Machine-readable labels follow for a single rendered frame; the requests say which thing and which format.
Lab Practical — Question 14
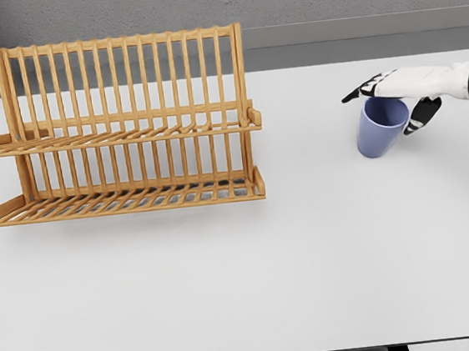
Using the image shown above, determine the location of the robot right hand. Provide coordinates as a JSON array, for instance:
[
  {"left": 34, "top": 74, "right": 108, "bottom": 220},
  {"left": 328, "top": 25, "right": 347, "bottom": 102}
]
[{"left": 338, "top": 62, "right": 452, "bottom": 143}]

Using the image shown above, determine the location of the blue cup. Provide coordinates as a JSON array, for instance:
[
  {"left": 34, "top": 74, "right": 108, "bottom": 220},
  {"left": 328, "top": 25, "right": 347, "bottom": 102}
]
[{"left": 351, "top": 93, "right": 414, "bottom": 161}]

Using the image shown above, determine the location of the wooden two-tier dish rack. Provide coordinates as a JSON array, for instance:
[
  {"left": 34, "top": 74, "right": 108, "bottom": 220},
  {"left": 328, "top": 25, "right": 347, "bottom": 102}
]
[{"left": 0, "top": 19, "right": 271, "bottom": 228}]

